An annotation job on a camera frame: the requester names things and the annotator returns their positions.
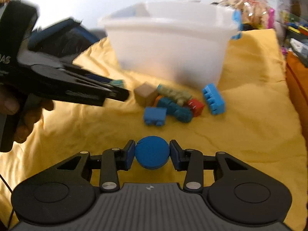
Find clear plastic storage box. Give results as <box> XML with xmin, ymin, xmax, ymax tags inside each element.
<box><xmin>275</xmin><ymin>0</ymin><xmax>308</xmax><ymax>54</ymax></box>

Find yellow cloth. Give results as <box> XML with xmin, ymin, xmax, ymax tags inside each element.
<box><xmin>0</xmin><ymin>28</ymin><xmax>308</xmax><ymax>231</ymax></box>

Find orange cabinet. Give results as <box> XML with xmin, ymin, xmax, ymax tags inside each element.
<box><xmin>285</xmin><ymin>51</ymin><xmax>308</xmax><ymax>136</ymax></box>

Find clear snack bag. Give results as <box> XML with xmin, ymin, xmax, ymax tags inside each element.
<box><xmin>216</xmin><ymin>0</ymin><xmax>271</xmax><ymax>31</ymax></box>

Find black cable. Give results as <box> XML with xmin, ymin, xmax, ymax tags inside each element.
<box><xmin>0</xmin><ymin>173</ymin><xmax>14</xmax><ymax>229</ymax></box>

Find teal toy block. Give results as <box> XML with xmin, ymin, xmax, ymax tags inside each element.
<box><xmin>110</xmin><ymin>79</ymin><xmax>126</xmax><ymax>90</ymax></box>

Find black fabric bag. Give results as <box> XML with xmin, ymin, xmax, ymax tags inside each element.
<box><xmin>28</xmin><ymin>18</ymin><xmax>101</xmax><ymax>62</ymax></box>

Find large blue toy brick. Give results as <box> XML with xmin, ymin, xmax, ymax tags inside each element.
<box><xmin>202</xmin><ymin>83</ymin><xmax>227</xmax><ymax>116</ymax></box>

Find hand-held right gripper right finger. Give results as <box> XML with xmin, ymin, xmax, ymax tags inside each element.
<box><xmin>169</xmin><ymin>140</ymin><xmax>255</xmax><ymax>193</ymax></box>

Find wooden cube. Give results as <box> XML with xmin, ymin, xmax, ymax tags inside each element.
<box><xmin>134</xmin><ymin>82</ymin><xmax>159</xmax><ymax>108</ymax></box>

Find small red toy brick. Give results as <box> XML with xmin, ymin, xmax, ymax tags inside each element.
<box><xmin>187</xmin><ymin>98</ymin><xmax>205</xmax><ymax>117</ymax></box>

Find pink packet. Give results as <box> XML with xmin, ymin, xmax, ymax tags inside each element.
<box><xmin>267</xmin><ymin>8</ymin><xmax>276</xmax><ymax>30</ymax></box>

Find person's left hand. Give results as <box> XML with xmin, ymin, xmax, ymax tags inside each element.
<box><xmin>0</xmin><ymin>86</ymin><xmax>55</xmax><ymax>143</ymax></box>

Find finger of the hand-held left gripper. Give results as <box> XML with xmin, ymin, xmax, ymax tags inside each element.
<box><xmin>69</xmin><ymin>63</ymin><xmax>122</xmax><ymax>90</ymax></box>
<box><xmin>64</xmin><ymin>86</ymin><xmax>131</xmax><ymax>107</ymax></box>

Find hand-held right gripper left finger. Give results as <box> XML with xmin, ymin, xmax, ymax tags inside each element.
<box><xmin>52</xmin><ymin>140</ymin><xmax>136</xmax><ymax>193</ymax></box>

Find white plastic bin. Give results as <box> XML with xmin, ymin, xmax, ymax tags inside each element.
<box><xmin>97</xmin><ymin>1</ymin><xmax>242</xmax><ymax>90</ymax></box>

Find blue round disc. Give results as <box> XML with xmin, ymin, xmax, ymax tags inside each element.
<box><xmin>134</xmin><ymin>136</ymin><xmax>170</xmax><ymax>169</ymax></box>

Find small blue toy brick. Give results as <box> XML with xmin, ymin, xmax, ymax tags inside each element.
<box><xmin>143</xmin><ymin>106</ymin><xmax>167</xmax><ymax>127</ymax></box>

